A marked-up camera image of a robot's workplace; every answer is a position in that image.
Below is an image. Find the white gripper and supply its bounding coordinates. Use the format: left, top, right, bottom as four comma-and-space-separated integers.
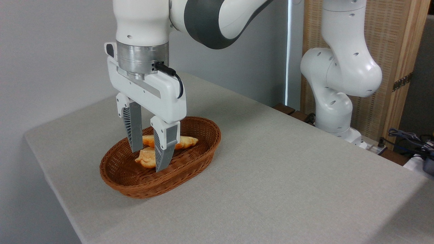
104, 42, 187, 172

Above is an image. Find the long golden croissant bread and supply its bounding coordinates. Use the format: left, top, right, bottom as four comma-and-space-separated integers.
142, 135, 199, 150

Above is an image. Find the pale round bread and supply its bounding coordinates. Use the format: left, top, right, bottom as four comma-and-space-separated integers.
135, 147, 157, 169

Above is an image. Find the brown woven wicker basket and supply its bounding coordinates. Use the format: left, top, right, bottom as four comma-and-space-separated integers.
99, 116, 221, 199

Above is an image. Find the black metal screen hinge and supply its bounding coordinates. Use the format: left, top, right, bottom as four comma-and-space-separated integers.
392, 72, 413, 92

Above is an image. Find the wooden woven screen panel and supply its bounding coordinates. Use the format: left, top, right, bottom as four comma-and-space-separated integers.
300, 0, 431, 149

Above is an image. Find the dark grey partition panel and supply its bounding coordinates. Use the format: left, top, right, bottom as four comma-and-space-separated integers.
399, 15, 434, 137

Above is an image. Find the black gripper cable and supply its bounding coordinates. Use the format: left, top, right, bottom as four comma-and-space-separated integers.
153, 62, 184, 99

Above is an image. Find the bundle of black cables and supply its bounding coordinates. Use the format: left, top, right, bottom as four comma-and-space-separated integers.
388, 128, 434, 160

